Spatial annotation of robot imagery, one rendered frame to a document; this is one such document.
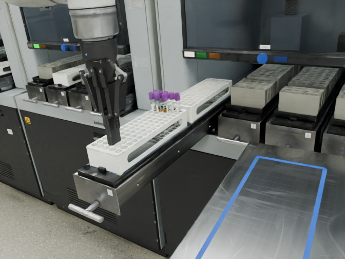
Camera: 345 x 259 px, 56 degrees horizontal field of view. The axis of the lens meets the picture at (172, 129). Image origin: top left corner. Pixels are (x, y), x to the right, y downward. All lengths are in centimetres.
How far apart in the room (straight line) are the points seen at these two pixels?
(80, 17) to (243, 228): 47
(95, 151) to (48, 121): 93
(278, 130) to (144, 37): 58
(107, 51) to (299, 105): 58
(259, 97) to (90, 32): 57
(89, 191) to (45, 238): 119
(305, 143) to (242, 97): 24
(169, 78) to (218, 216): 70
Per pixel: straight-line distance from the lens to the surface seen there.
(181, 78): 115
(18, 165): 213
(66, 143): 161
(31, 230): 204
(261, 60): 97
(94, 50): 66
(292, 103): 100
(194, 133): 93
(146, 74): 124
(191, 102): 97
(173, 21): 112
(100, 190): 74
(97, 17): 65
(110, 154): 72
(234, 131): 101
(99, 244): 180
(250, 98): 104
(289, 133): 95
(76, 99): 143
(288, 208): 61
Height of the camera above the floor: 119
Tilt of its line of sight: 24 degrees down
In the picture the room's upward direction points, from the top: 5 degrees counter-clockwise
